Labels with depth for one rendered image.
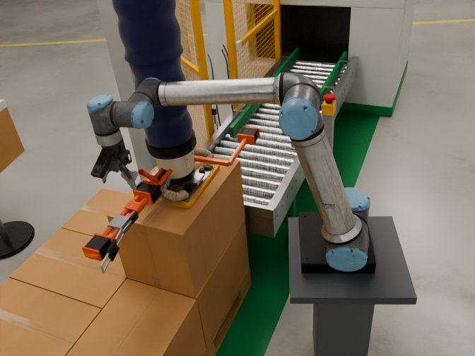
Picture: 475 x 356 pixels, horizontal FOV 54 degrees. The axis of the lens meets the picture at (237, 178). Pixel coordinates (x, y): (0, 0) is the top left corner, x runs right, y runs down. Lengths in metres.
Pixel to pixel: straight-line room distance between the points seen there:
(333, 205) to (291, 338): 1.28
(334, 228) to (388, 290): 0.44
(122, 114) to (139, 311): 1.02
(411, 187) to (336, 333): 1.78
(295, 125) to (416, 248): 2.06
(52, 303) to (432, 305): 2.08
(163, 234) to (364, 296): 0.87
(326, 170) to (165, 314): 1.08
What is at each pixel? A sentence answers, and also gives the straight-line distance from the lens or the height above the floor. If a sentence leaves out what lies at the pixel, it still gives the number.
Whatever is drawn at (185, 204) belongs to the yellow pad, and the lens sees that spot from 2.09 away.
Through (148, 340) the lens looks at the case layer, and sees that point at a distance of 2.16.
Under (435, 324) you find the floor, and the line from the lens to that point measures 2.92.
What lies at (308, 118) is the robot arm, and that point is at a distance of 1.39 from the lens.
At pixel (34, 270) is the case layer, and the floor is 0.54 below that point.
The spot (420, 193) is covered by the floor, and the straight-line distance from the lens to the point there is 3.79.
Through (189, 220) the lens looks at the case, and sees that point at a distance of 2.04.
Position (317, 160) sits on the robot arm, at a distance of 1.49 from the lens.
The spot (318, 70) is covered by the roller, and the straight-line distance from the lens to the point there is 4.41.
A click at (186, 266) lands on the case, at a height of 0.75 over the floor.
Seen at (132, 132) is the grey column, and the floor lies 0.50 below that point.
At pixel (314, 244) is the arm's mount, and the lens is 2.06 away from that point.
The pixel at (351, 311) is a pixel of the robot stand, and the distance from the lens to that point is 2.23.
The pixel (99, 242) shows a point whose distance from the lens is 1.81.
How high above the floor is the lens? 2.25
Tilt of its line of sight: 35 degrees down
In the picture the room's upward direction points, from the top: 6 degrees counter-clockwise
